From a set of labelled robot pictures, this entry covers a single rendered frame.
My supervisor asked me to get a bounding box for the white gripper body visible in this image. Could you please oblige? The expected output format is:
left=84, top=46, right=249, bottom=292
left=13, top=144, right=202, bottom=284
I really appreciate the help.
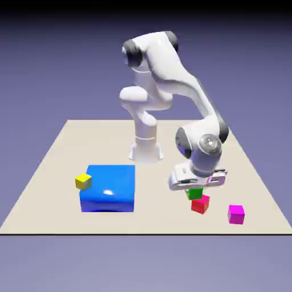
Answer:
left=168, top=162, right=228, bottom=192

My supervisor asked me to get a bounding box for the small green cube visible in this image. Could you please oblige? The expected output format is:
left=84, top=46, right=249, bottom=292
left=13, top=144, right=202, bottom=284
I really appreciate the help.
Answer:
left=186, top=187, right=204, bottom=201

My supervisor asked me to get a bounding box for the small red cube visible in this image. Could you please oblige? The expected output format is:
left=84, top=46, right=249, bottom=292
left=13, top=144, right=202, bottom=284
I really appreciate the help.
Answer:
left=190, top=194, right=210, bottom=215

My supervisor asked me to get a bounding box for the small magenta cube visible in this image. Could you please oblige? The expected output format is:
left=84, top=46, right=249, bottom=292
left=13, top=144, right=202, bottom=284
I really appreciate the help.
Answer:
left=227, top=204, right=246, bottom=225

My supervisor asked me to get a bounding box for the small yellow cube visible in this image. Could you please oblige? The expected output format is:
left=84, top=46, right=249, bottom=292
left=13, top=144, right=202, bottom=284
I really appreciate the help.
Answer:
left=75, top=172, right=92, bottom=192

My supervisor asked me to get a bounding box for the large blue box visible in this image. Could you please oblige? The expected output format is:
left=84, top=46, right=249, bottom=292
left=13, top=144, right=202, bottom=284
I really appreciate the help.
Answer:
left=79, top=164, right=136, bottom=213

